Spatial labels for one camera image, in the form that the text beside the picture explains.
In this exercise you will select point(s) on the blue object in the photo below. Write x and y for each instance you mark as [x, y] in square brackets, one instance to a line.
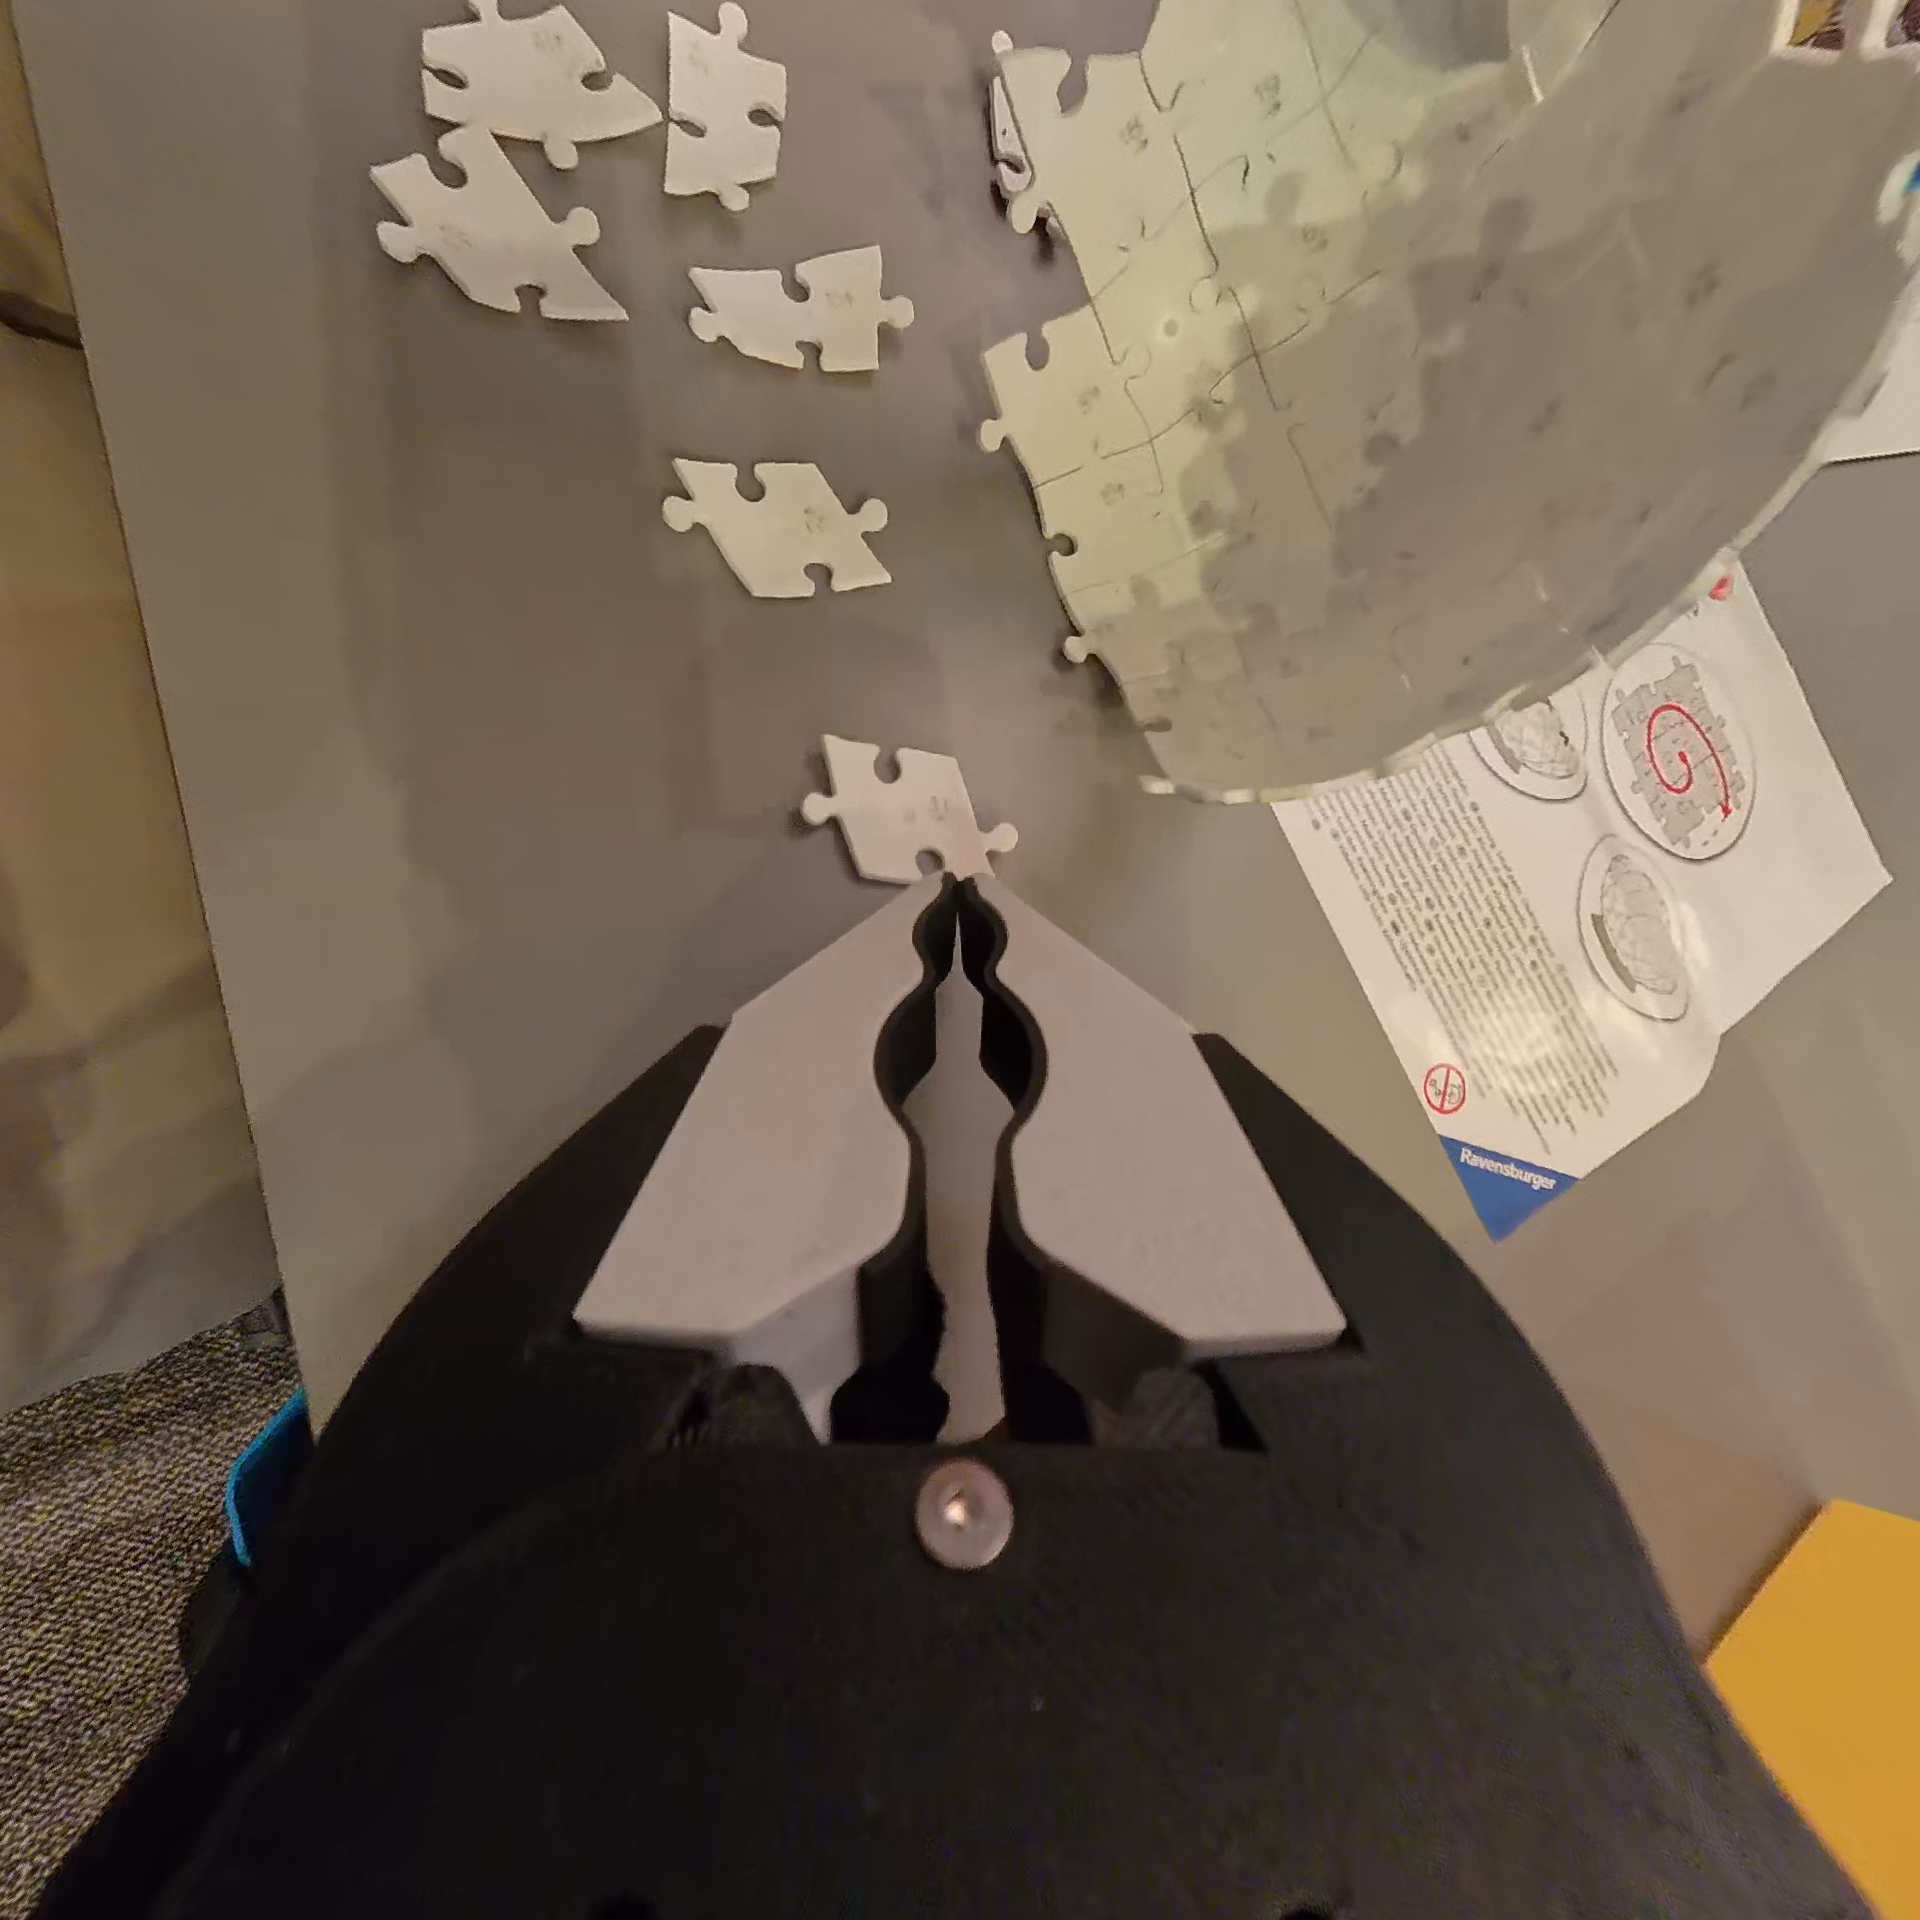
[262, 1478]

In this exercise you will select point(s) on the yellow box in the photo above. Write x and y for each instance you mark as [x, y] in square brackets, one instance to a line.
[1829, 1695]

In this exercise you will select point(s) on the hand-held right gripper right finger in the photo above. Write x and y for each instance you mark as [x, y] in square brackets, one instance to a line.
[1171, 1200]

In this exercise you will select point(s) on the white puzzle piece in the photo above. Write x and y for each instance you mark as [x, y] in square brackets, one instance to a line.
[901, 810]

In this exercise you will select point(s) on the partly built puzzle ball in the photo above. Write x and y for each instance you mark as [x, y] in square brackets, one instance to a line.
[1424, 376]

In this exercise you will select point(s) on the printed instruction leaflet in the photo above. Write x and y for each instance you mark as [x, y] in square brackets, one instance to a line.
[1530, 974]

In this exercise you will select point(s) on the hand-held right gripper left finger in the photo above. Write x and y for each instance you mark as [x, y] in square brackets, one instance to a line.
[749, 1184]

